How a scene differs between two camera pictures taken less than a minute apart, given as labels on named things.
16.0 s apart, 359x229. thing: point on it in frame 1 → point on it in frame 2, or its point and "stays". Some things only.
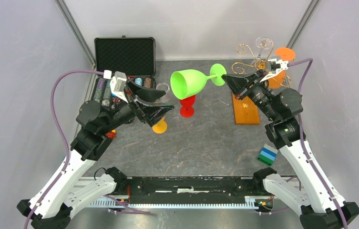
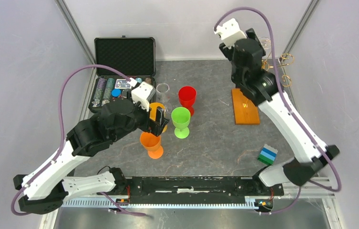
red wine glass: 187,110 stays
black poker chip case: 135,56 stays
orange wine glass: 286,54 → 152,144
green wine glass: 186,83 → 180,117
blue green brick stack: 268,154 stays
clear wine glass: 165,87 stays
